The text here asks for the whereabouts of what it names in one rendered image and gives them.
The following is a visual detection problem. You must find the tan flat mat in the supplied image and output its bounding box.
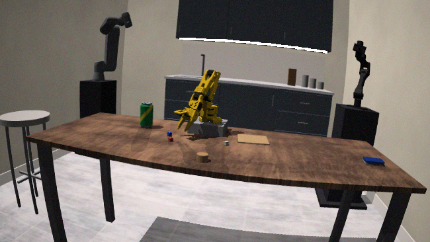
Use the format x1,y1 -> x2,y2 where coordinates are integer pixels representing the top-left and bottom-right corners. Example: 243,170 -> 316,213
237,134 -> 270,145

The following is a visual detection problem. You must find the tan short cylinder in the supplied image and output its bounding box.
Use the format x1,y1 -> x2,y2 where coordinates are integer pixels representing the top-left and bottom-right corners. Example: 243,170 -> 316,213
196,152 -> 208,163

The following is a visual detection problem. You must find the green soda can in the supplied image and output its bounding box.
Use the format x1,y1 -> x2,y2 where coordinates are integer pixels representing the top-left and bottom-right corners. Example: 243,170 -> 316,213
140,102 -> 153,128

